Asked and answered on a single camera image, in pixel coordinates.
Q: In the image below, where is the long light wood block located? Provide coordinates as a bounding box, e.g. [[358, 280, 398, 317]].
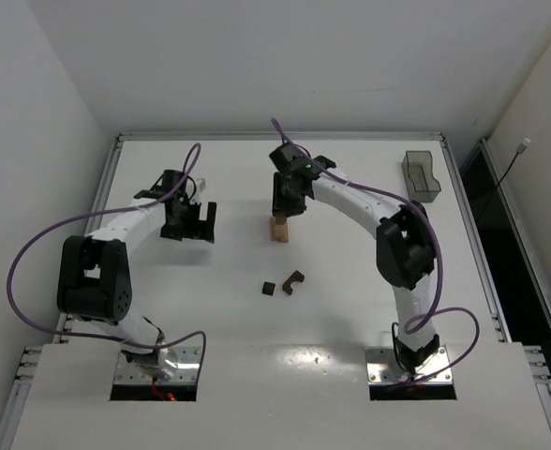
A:
[[274, 216, 288, 236]]

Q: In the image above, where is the light wood plank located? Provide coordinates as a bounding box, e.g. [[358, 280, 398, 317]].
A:
[[279, 227, 289, 243]]

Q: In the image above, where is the dark wood arch block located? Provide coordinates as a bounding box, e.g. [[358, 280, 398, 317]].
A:
[[281, 270, 305, 295]]

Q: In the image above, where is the small dark wood cube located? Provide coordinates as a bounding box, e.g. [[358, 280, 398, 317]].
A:
[[261, 281, 276, 296]]

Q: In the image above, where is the clear grey plastic bin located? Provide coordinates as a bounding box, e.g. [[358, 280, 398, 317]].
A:
[[401, 151, 441, 203]]

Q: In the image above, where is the light wood rectangular block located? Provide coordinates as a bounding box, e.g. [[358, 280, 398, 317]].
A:
[[270, 217, 280, 242]]

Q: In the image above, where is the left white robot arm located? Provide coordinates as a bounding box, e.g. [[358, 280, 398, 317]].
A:
[[57, 170, 216, 379]]

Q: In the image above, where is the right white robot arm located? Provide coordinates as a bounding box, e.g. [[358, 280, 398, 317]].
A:
[[269, 142, 443, 375]]

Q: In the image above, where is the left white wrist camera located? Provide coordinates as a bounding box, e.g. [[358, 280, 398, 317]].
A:
[[192, 177, 206, 194]]

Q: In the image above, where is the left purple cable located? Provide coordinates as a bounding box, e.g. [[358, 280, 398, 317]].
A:
[[6, 142, 207, 353]]

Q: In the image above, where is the purple cable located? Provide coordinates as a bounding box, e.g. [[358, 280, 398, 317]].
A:
[[270, 116, 481, 391], [6, 142, 207, 353]]

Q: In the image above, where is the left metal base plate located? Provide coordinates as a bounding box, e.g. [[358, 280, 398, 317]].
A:
[[113, 346, 201, 386]]

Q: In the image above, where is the metal base plate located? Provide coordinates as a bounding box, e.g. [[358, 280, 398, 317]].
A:
[[364, 345, 455, 386], [113, 346, 201, 386]]

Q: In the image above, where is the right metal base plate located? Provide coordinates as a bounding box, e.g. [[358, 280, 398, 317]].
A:
[[364, 345, 455, 386]]

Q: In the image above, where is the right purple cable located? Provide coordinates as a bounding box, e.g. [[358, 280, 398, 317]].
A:
[[270, 116, 481, 391]]

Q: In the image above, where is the black wall cable with plug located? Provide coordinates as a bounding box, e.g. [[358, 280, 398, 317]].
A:
[[484, 137, 532, 207]]

